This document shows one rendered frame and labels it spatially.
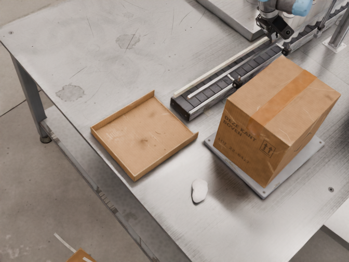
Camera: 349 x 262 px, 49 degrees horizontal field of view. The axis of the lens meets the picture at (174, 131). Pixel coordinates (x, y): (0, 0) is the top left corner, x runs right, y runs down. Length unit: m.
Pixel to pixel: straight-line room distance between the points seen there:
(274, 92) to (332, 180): 0.43
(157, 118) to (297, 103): 0.53
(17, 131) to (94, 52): 1.01
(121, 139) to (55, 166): 1.00
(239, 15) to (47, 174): 1.38
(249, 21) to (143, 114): 0.72
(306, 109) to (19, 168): 1.69
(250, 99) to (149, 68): 0.58
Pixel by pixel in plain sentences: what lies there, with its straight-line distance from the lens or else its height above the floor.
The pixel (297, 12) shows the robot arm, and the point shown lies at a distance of 1.45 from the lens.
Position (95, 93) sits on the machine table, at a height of 0.83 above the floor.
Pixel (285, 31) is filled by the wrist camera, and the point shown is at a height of 1.05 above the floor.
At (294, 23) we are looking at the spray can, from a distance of 1.77.
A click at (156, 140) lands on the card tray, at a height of 0.83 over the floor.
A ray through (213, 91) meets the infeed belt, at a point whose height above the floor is 0.88.
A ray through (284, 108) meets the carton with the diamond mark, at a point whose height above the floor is 1.12.
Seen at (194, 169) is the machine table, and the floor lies 0.83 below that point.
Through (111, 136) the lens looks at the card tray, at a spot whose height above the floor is 0.83.
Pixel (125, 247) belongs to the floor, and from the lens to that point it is 2.11.
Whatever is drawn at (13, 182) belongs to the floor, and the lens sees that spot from 2.37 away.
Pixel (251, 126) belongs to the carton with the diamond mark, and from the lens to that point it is 1.19.
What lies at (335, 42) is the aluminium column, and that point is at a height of 0.85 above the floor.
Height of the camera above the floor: 2.00
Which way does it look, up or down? 54 degrees down
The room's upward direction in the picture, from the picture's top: 8 degrees clockwise
